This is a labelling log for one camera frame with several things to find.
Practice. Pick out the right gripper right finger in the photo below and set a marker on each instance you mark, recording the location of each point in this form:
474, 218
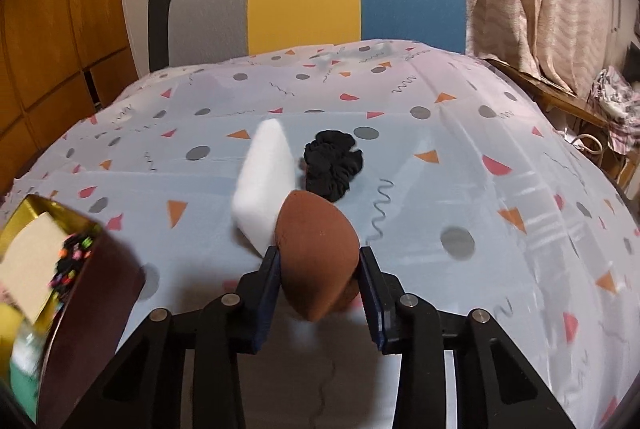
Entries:
379, 293

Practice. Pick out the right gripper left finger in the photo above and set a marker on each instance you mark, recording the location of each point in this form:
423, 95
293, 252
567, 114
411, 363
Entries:
261, 291

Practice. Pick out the brown makeup sponge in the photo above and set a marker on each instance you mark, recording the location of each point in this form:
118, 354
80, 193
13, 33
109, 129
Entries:
319, 252

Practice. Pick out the white foam sponge bar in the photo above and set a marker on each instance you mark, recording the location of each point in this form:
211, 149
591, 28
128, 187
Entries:
265, 180

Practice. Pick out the black scrunchie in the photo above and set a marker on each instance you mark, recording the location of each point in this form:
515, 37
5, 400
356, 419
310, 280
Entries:
331, 163

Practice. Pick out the cream knit cloth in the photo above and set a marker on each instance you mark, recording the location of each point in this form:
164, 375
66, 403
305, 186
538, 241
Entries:
29, 264

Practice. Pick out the green silicone puff holder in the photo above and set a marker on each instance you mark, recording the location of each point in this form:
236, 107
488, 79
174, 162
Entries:
25, 379

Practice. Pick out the yellow sponge block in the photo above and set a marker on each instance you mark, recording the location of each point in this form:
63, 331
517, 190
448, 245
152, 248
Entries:
10, 321

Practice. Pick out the patterned white tablecloth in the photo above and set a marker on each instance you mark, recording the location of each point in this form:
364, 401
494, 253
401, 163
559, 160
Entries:
467, 193

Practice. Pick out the gold metal tin box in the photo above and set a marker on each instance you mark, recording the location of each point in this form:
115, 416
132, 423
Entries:
83, 331

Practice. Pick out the wooden side table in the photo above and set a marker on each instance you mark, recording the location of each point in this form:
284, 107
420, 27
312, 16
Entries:
588, 117

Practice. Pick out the grey yellow blue chair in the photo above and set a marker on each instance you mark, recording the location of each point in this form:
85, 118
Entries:
191, 32

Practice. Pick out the crumpled clothes pile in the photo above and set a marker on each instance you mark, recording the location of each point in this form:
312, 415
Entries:
619, 103

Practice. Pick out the wooden panel cabinet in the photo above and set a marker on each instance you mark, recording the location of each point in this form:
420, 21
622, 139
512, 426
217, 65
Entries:
61, 60

